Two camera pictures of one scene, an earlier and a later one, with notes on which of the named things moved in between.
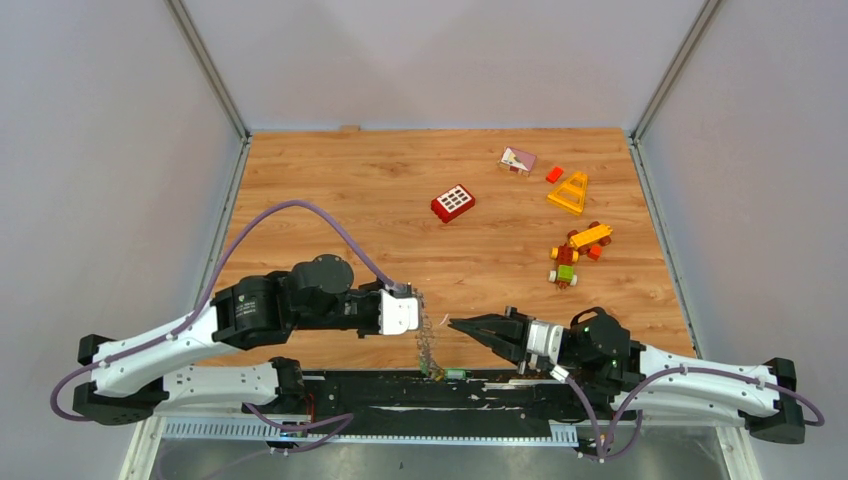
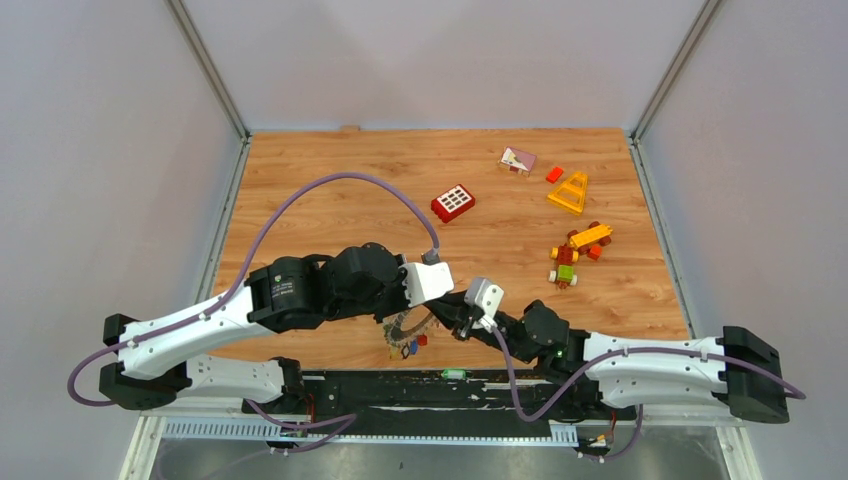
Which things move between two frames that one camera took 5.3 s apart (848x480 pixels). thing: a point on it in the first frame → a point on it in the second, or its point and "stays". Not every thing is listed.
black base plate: x=432 y=393 stays
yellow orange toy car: x=591 y=240 stays
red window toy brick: x=452 y=203 stays
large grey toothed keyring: x=424 y=337 → x=398 y=337
